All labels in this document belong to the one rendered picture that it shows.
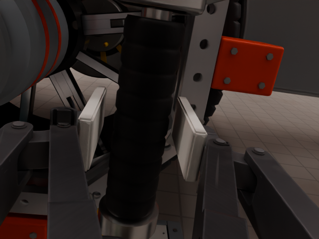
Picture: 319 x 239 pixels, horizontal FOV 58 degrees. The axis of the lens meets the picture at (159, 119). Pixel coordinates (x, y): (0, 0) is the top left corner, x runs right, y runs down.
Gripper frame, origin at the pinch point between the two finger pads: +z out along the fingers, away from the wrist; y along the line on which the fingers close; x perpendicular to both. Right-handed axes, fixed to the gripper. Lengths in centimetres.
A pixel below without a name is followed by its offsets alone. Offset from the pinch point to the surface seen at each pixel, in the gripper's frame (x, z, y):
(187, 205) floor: -83, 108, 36
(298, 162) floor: -83, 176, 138
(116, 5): 8, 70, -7
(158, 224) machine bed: -75, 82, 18
